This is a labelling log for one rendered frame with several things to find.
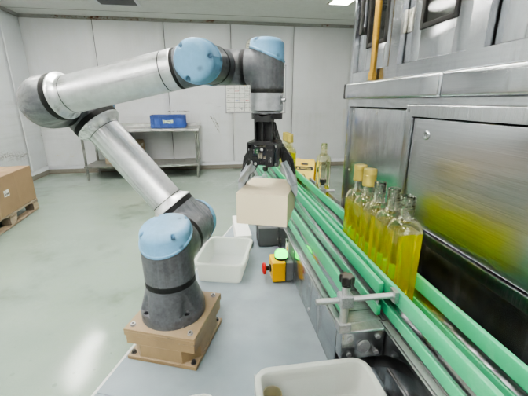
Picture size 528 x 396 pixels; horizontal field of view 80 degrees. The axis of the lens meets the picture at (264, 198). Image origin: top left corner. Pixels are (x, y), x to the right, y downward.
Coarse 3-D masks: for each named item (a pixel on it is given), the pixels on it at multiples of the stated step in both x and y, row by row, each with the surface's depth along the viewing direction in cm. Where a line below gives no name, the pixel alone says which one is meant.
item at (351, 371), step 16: (272, 368) 60; (288, 368) 60; (304, 368) 60; (320, 368) 61; (336, 368) 61; (352, 368) 62; (368, 368) 60; (256, 384) 57; (272, 384) 60; (288, 384) 61; (304, 384) 61; (320, 384) 62; (336, 384) 62; (352, 384) 63; (368, 384) 58
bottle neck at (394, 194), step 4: (388, 188) 71; (392, 188) 71; (396, 188) 71; (400, 188) 70; (388, 192) 70; (392, 192) 70; (396, 192) 69; (400, 192) 70; (388, 196) 71; (392, 196) 70; (396, 196) 69; (400, 196) 70; (388, 200) 71; (392, 200) 70; (396, 200) 70; (400, 200) 70; (388, 204) 71; (392, 204) 70; (396, 204) 70; (388, 208) 71; (392, 208) 70; (396, 208) 70
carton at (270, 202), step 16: (240, 192) 73; (256, 192) 73; (272, 192) 73; (288, 192) 73; (240, 208) 74; (256, 208) 73; (272, 208) 72; (288, 208) 75; (256, 224) 74; (272, 224) 73
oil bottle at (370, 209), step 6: (366, 204) 78; (372, 204) 76; (378, 204) 76; (384, 204) 76; (366, 210) 78; (372, 210) 75; (378, 210) 75; (366, 216) 78; (372, 216) 75; (366, 222) 78; (372, 222) 76; (366, 228) 78; (372, 228) 76; (366, 234) 78; (372, 234) 77; (360, 240) 82; (366, 240) 78; (360, 246) 82; (366, 246) 79; (366, 252) 79
